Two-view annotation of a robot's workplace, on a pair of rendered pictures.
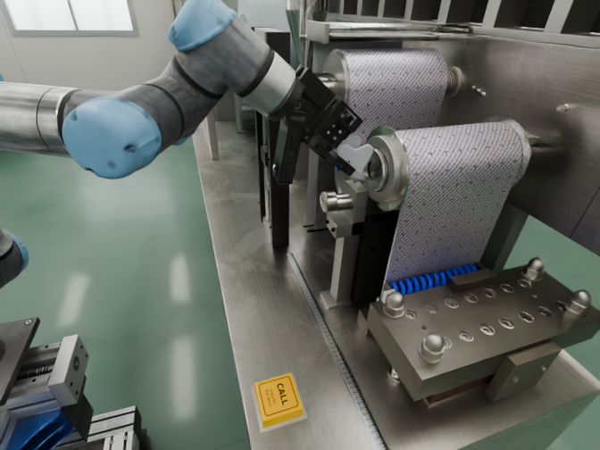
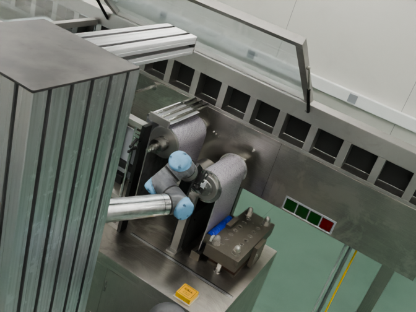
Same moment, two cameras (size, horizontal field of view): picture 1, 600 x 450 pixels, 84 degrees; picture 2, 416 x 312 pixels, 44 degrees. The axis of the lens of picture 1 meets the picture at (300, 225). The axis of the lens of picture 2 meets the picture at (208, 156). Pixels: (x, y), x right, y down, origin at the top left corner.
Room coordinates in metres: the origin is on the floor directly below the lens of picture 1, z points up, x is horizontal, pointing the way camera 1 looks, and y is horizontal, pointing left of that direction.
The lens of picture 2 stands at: (-0.69, 1.29, 2.35)
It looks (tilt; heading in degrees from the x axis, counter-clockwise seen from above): 27 degrees down; 312
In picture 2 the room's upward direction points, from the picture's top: 18 degrees clockwise
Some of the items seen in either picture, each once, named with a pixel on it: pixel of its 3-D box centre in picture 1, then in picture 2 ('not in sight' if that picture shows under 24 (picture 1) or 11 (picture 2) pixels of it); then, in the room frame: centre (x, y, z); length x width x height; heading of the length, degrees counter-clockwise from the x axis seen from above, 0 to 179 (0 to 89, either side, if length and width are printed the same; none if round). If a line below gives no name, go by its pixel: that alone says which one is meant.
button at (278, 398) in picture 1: (278, 398); (187, 293); (0.31, 0.03, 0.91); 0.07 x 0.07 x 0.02; 19
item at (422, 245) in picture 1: (440, 251); (220, 213); (0.53, -0.28, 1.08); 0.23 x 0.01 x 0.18; 109
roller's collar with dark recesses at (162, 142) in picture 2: (319, 87); (159, 144); (0.77, -0.03, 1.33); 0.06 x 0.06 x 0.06; 19
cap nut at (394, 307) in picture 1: (395, 302); (216, 239); (0.42, -0.17, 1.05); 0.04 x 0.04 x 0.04
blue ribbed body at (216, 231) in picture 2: (436, 280); (220, 226); (0.50, -0.28, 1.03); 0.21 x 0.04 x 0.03; 109
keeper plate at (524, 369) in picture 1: (522, 372); (257, 253); (0.34, -0.39, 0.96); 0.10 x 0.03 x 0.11; 109
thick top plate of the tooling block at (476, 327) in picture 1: (482, 320); (241, 238); (0.42, -0.35, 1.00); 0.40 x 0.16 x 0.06; 109
